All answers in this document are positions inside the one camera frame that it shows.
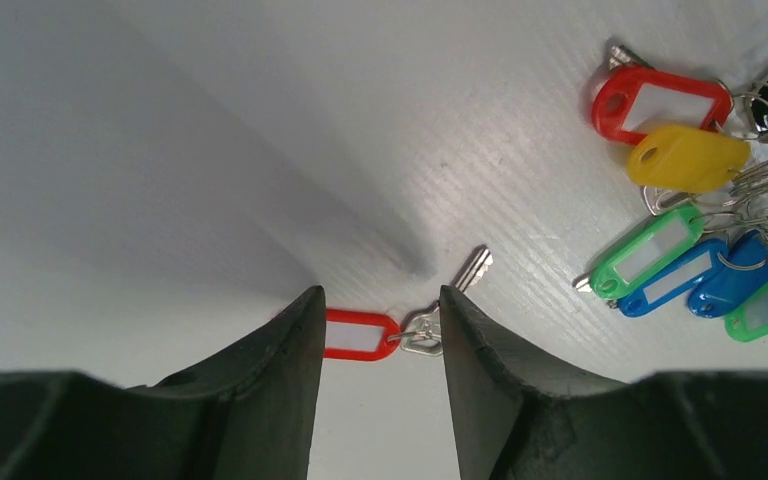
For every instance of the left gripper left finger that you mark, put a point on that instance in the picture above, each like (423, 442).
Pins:
(246, 412)

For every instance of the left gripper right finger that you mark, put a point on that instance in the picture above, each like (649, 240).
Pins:
(519, 412)

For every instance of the solid yellow key tag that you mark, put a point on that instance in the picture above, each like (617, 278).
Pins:
(686, 159)

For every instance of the key with red tag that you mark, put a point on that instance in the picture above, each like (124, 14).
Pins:
(362, 336)

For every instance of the red key tag on ring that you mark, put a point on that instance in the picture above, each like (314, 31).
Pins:
(634, 101)

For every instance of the blue key tag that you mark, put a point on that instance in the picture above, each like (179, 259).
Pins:
(698, 264)

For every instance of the green key tag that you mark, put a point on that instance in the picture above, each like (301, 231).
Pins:
(635, 260)

